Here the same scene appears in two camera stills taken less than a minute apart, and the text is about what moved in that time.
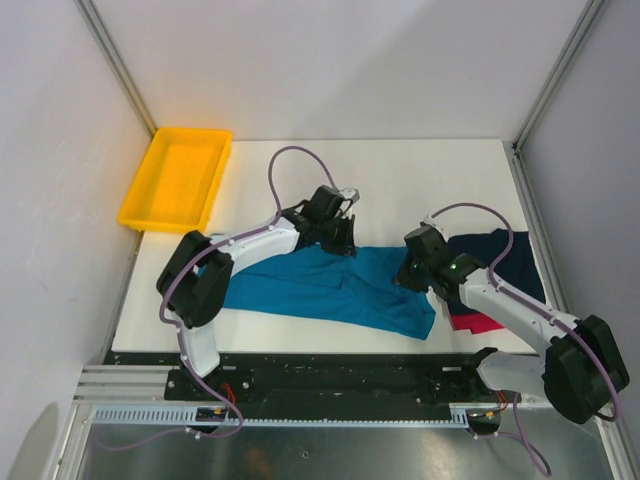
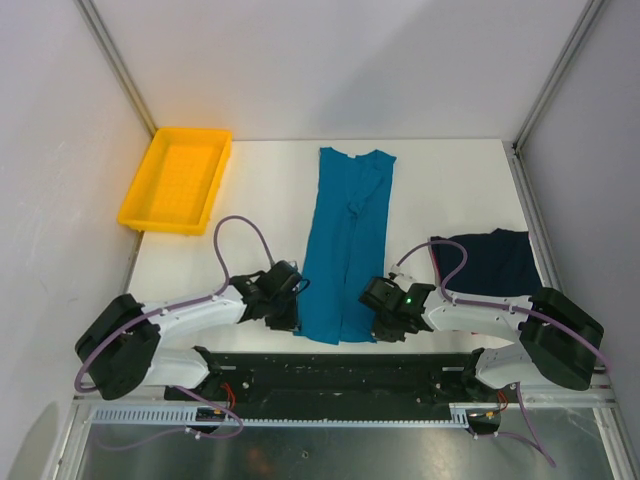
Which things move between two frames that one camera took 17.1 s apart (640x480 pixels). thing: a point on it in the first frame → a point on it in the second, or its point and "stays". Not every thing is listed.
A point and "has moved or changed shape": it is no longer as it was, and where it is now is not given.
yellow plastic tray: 177,180 stays
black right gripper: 403,278 → 381,333
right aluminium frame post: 513,148 stays
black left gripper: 346,247 → 290,321
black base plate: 327,380 stays
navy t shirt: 518,270 stays
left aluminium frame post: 97,28 stays
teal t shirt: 349,289 has moved or changed shape
